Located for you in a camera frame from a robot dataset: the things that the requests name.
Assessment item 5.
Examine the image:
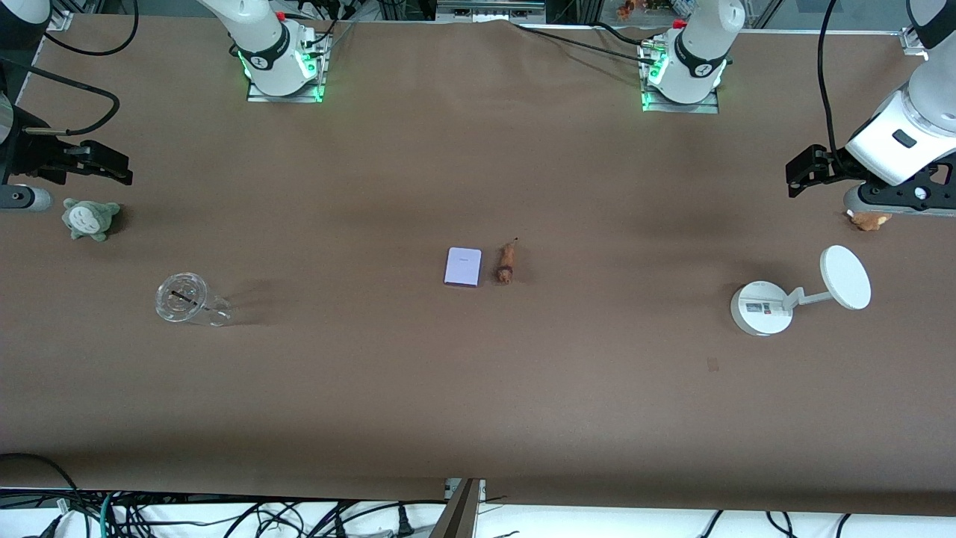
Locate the long black base cable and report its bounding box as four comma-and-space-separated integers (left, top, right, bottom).
511, 21, 648, 61

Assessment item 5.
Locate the grey totoro plush toy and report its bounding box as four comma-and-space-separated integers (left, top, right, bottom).
62, 197, 121, 242

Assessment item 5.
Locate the black looped floor cable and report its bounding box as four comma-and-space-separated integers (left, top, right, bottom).
0, 452, 81, 500

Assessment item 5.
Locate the brown lion statue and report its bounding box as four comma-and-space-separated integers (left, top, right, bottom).
496, 238, 520, 285

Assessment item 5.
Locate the short black base cable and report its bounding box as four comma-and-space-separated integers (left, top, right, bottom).
596, 21, 659, 47

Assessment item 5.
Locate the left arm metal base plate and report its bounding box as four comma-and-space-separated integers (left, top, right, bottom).
640, 39, 720, 114

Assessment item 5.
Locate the metal table post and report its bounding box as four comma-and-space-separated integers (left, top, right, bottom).
429, 478, 487, 538

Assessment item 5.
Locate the brown table cover sheet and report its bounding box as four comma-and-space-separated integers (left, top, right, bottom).
0, 13, 956, 516

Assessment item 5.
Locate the teal cable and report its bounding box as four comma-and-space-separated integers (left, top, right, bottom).
99, 491, 122, 538

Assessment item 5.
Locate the clear plastic cup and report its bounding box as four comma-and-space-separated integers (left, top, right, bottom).
155, 272, 233, 327

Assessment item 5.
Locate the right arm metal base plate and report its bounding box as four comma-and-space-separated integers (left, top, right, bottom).
246, 28, 328, 104

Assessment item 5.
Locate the lavender card box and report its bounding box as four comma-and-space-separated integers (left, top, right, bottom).
444, 247, 482, 288

